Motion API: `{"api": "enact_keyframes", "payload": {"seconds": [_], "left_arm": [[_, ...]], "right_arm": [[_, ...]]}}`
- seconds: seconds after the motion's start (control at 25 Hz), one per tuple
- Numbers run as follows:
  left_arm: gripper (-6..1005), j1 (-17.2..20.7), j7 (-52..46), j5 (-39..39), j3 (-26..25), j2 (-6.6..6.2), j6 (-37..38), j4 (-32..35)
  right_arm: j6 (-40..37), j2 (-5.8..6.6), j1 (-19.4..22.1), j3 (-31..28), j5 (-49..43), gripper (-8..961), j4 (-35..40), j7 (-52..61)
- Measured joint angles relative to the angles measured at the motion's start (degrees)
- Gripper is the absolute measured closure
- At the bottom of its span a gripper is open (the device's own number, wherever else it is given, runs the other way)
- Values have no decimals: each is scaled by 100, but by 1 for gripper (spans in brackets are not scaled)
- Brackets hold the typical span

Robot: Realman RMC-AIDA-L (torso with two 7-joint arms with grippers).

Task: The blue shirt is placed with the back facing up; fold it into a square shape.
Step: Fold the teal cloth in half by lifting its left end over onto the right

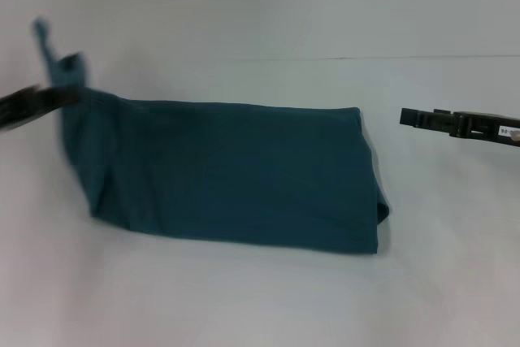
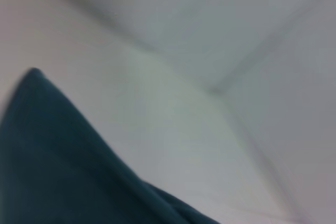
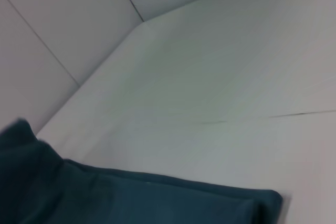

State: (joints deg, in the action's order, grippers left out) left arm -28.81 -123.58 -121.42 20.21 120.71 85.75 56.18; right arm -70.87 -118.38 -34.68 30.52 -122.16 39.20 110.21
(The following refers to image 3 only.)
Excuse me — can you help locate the teal blue shirt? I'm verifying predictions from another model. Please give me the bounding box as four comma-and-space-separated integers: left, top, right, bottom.
0, 119, 284, 224

